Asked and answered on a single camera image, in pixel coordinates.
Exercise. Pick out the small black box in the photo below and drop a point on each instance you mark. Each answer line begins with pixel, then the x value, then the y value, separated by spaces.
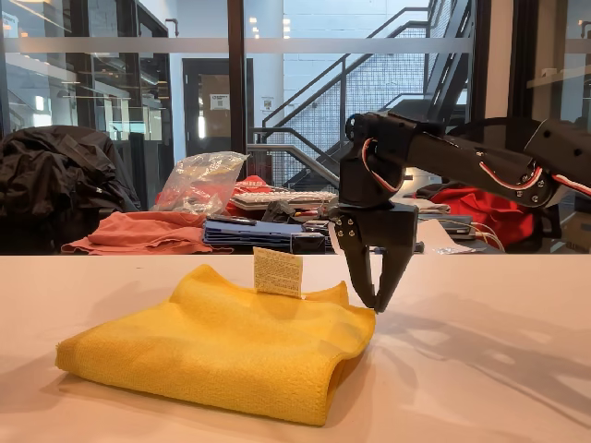
pixel 307 242

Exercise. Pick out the black metal staircase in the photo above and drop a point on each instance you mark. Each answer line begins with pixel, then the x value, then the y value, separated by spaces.
pixel 450 69

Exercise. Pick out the black silver keypad phone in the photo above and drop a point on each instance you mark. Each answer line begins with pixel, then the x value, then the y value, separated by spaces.
pixel 231 219

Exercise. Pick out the black gripper moving jaw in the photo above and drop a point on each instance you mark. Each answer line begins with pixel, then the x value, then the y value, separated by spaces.
pixel 355 258

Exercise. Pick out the yellow microfiber towel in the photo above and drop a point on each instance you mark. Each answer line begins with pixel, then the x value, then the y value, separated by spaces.
pixel 208 350

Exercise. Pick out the small bag of screws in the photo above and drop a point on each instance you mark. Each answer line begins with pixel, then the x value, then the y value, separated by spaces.
pixel 450 250

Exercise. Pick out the beige folded cloth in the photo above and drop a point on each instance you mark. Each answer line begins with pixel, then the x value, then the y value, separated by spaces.
pixel 429 205

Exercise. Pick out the red bag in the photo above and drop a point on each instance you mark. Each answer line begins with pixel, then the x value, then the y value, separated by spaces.
pixel 498 217

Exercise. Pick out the salmon orange shirt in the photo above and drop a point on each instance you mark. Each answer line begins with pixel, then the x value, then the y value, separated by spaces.
pixel 138 233

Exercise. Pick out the red printed shirt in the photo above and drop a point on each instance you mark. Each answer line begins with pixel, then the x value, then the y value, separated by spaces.
pixel 251 184

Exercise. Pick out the black framed door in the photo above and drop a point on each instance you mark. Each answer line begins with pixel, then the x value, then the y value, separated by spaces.
pixel 191 115

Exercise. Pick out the black mesh office chair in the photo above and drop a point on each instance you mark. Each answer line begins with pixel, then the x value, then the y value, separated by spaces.
pixel 547 221

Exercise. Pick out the white keyboard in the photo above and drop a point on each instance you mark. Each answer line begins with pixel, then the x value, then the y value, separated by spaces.
pixel 277 199

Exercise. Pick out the small red tool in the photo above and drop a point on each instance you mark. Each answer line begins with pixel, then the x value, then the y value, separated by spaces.
pixel 307 213

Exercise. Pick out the blue folder case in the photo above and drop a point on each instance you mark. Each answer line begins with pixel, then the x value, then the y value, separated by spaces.
pixel 249 233

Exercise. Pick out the blue black screwdriver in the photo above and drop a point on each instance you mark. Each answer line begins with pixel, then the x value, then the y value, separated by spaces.
pixel 419 247

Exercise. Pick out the black jacket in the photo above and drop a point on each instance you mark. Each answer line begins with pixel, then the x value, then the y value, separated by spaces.
pixel 55 175

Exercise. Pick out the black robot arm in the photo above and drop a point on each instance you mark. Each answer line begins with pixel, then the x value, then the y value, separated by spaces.
pixel 461 157

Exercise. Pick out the black gripper fixed jaw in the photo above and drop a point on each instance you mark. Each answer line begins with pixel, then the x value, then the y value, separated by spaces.
pixel 394 272

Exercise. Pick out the dark crumpled plastic bag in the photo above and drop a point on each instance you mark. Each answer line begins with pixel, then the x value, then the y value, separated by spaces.
pixel 277 210

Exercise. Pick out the clear plastic bag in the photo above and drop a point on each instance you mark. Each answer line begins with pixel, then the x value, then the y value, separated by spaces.
pixel 203 180

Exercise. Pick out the black laptop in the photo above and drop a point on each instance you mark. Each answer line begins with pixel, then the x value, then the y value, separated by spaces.
pixel 454 227

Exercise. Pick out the black desk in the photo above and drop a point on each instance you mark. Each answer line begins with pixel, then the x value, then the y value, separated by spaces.
pixel 482 248

